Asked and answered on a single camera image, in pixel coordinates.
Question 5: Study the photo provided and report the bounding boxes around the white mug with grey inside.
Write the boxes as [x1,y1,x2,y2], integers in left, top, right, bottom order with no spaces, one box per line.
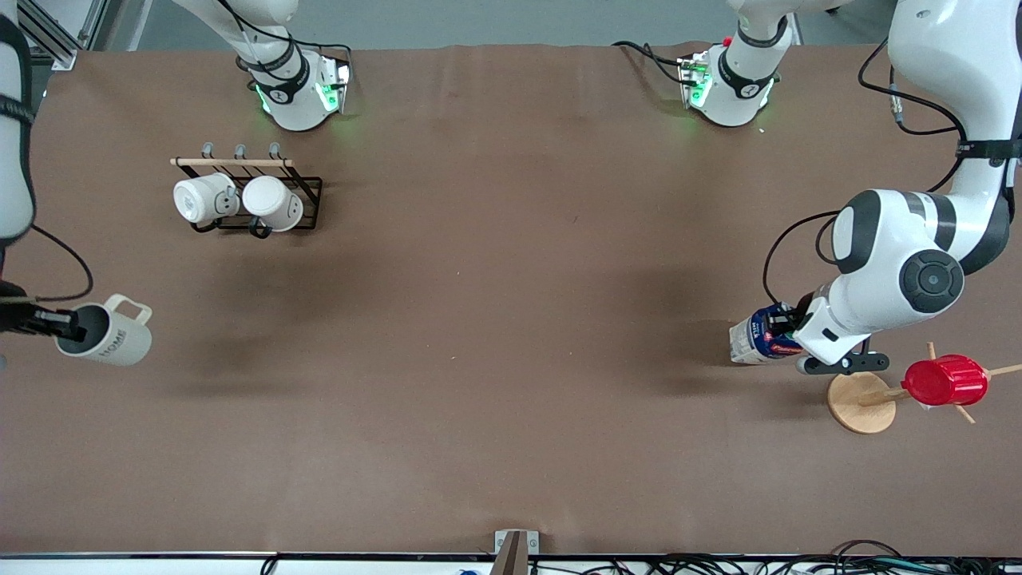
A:
[54,294,153,367]

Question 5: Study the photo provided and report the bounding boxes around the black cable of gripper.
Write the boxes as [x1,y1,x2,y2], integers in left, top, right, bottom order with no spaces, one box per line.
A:
[0,226,95,305]
[762,209,841,306]

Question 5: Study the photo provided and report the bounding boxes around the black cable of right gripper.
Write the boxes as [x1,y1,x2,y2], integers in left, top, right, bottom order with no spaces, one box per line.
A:
[0,226,95,305]

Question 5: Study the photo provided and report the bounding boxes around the metal table edge bracket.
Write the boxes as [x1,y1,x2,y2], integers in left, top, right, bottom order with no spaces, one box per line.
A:
[493,529,541,557]

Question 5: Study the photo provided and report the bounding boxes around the black cable at right arm base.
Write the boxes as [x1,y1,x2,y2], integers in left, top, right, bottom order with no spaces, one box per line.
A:
[217,0,355,89]

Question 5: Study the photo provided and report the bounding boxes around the wooden mug tree stand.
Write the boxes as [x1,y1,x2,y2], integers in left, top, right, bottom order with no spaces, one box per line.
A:
[827,342,1022,435]

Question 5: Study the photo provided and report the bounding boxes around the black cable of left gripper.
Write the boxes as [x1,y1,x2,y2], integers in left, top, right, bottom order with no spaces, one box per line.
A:
[762,209,841,306]

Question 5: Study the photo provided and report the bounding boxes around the brown wooden post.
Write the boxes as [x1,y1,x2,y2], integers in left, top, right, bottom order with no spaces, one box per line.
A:
[489,531,530,575]

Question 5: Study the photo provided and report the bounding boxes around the white mug with face print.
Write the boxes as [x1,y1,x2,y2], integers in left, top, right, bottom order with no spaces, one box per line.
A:
[173,173,240,233]

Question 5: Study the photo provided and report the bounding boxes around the tangled black floor cables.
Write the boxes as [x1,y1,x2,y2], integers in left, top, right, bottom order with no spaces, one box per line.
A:
[639,540,1022,575]

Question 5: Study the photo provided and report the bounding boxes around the black wire mug rack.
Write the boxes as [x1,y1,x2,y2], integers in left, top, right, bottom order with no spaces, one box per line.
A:
[169,156,324,240]

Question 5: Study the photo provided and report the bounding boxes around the plain white mug black handle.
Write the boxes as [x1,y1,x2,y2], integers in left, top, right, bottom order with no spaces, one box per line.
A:
[242,176,305,240]

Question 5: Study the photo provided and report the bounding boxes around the black cable at left arm base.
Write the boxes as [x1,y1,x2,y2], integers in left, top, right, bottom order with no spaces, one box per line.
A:
[612,39,690,85]

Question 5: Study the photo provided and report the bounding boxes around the blue white milk carton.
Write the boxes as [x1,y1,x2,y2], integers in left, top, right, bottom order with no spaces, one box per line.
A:
[729,303,804,367]

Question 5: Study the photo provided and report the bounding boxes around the black cable at arm base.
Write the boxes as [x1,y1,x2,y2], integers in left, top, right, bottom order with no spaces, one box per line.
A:
[612,39,690,85]
[217,0,355,89]

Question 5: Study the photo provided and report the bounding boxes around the black cable with connector plug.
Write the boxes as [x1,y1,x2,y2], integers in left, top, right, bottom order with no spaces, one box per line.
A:
[858,38,969,195]

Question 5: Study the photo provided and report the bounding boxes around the aluminium frame profile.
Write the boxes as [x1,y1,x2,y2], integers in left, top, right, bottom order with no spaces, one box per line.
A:
[16,0,109,72]

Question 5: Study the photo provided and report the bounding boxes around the red plastic cup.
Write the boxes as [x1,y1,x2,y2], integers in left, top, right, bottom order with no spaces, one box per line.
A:
[902,355,990,408]

